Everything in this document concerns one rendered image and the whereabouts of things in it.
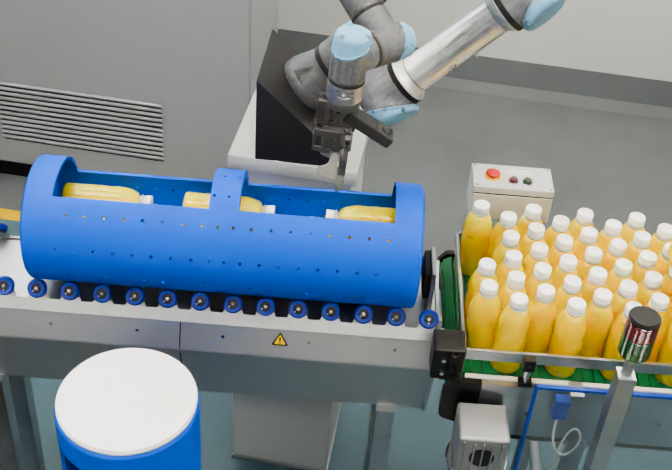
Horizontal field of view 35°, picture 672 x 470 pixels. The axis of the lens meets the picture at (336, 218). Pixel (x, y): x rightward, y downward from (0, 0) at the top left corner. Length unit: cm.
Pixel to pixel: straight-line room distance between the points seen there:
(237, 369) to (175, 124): 167
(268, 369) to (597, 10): 295
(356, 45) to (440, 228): 226
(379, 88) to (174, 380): 81
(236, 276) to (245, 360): 27
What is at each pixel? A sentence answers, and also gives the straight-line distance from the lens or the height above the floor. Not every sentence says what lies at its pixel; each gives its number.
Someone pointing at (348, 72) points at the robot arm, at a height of 157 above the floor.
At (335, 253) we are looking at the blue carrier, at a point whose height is 116.
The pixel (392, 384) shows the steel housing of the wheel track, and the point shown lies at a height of 75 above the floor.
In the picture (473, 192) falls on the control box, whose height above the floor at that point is 108.
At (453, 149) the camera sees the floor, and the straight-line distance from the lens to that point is 474.
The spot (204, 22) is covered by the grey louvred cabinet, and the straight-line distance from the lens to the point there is 383.
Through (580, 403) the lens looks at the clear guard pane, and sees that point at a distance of 244.
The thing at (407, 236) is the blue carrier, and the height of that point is 120.
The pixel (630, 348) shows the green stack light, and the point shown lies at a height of 120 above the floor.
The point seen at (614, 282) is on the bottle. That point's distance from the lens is 252.
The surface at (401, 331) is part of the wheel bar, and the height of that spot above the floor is 93.
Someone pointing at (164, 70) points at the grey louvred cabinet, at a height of 62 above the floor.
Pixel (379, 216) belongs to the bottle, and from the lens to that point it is 237.
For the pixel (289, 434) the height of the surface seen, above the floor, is 15.
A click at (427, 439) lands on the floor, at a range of 349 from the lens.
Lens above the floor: 265
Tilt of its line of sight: 38 degrees down
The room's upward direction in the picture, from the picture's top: 5 degrees clockwise
